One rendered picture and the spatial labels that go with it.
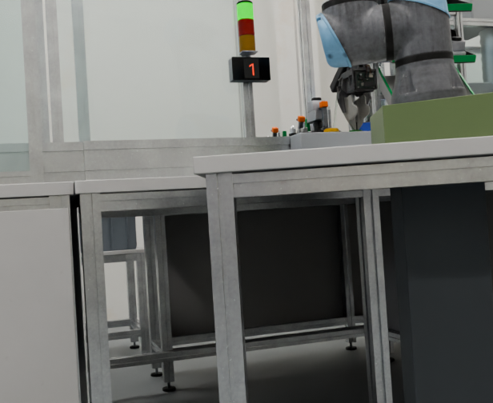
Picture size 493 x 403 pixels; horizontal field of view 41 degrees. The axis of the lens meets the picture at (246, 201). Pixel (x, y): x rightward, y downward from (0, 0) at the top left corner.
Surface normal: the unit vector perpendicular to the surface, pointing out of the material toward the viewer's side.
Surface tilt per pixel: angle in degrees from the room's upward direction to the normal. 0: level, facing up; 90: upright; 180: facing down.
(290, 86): 90
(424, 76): 76
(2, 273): 90
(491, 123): 90
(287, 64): 90
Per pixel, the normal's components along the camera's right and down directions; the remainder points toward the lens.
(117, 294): -0.08, -0.02
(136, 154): 0.31, -0.04
